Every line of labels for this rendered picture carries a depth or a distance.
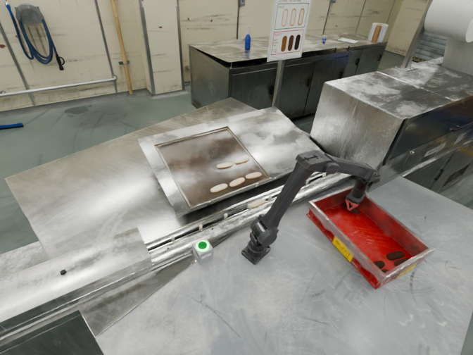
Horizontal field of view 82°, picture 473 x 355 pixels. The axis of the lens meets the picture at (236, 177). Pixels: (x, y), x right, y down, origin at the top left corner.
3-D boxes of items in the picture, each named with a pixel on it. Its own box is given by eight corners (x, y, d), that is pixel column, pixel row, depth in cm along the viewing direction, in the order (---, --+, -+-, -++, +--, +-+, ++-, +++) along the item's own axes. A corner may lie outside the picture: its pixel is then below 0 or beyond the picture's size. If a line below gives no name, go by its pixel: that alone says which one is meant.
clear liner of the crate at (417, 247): (376, 293, 113) (385, 280, 107) (303, 213, 145) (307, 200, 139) (426, 262, 126) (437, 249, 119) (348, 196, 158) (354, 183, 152)
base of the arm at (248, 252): (254, 265, 120) (271, 249, 127) (255, 254, 115) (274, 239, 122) (240, 253, 125) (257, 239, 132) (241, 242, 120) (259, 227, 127)
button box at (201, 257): (198, 270, 121) (197, 256, 113) (191, 257, 126) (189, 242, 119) (215, 263, 124) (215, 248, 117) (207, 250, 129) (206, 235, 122)
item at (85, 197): (136, 398, 147) (94, 338, 95) (56, 261, 207) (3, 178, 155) (315, 223, 250) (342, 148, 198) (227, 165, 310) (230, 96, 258)
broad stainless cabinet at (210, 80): (226, 148, 338) (229, 63, 273) (190, 113, 404) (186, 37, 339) (333, 116, 422) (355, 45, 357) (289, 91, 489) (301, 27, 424)
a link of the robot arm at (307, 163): (298, 144, 103) (316, 158, 96) (319, 149, 111) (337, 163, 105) (246, 230, 121) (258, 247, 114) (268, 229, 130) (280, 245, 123)
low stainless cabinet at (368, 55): (325, 98, 474) (338, 48, 423) (293, 82, 528) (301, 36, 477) (371, 86, 531) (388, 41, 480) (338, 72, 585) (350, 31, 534)
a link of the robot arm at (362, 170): (305, 159, 111) (323, 175, 104) (312, 147, 108) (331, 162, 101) (358, 170, 137) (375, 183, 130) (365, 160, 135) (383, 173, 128)
